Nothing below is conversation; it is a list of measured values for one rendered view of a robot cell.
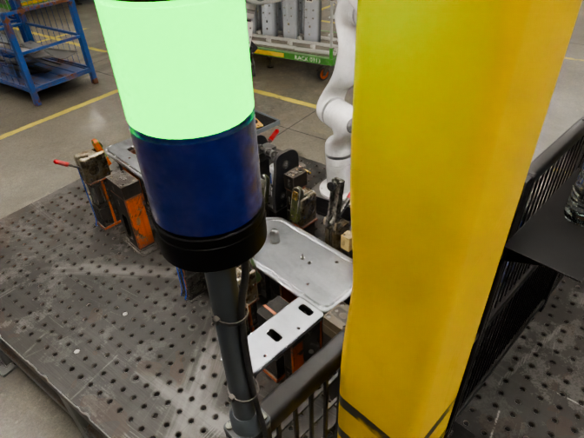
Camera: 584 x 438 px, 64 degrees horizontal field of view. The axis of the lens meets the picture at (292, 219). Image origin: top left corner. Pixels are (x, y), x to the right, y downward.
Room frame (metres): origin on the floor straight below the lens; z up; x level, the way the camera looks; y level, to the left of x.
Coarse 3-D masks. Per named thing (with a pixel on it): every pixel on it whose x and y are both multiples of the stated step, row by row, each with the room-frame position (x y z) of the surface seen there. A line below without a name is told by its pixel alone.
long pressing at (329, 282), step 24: (120, 144) 1.90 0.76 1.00; (288, 240) 1.17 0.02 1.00; (312, 240) 1.17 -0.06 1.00; (264, 264) 1.06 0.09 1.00; (288, 264) 1.05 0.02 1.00; (312, 264) 1.05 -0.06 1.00; (336, 264) 1.04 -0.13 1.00; (288, 288) 0.96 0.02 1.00; (312, 288) 0.95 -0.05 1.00; (336, 288) 0.95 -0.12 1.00
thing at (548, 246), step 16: (576, 160) 0.83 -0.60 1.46; (528, 176) 0.64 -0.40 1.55; (576, 176) 0.82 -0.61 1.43; (560, 192) 0.77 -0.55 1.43; (544, 208) 0.72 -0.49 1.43; (560, 208) 0.72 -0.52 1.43; (512, 224) 0.63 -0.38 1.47; (528, 224) 0.67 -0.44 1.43; (544, 224) 0.67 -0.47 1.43; (560, 224) 0.67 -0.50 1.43; (512, 240) 0.63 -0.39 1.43; (528, 240) 0.63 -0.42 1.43; (544, 240) 0.62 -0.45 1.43; (560, 240) 0.62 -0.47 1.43; (576, 240) 0.62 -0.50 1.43; (512, 256) 0.62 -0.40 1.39; (528, 256) 0.58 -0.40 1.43; (544, 256) 0.58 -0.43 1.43; (560, 256) 0.58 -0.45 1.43; (576, 256) 0.58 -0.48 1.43; (560, 272) 0.54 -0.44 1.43; (576, 272) 0.54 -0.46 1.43
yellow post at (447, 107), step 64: (384, 0) 0.28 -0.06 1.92; (448, 0) 0.25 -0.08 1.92; (512, 0) 0.23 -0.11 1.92; (576, 0) 0.27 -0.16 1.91; (384, 64) 0.27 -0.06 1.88; (448, 64) 0.24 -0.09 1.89; (512, 64) 0.23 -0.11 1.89; (384, 128) 0.27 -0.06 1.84; (448, 128) 0.24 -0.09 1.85; (512, 128) 0.24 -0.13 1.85; (384, 192) 0.27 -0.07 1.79; (448, 192) 0.23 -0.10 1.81; (512, 192) 0.27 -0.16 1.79; (384, 256) 0.26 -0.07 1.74; (448, 256) 0.23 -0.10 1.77; (384, 320) 0.26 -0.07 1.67; (448, 320) 0.23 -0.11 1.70; (384, 384) 0.25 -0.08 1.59; (448, 384) 0.26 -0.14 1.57
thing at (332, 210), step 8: (336, 176) 1.21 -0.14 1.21; (328, 184) 1.17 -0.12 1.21; (336, 184) 1.17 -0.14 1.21; (336, 192) 1.18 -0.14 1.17; (336, 200) 1.17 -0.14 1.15; (328, 208) 1.18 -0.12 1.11; (336, 208) 1.16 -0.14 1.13; (328, 216) 1.18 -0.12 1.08; (336, 216) 1.16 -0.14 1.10; (328, 224) 1.18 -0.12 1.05
